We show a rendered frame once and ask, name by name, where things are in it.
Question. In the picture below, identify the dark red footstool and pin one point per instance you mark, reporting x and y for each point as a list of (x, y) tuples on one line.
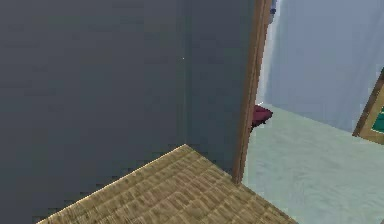
[(260, 115)]

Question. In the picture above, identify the wooden framed green picture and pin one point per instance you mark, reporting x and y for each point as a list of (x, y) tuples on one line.
[(373, 120)]

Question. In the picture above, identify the brown wooden door frame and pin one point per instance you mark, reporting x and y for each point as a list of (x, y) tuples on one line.
[(252, 90)]

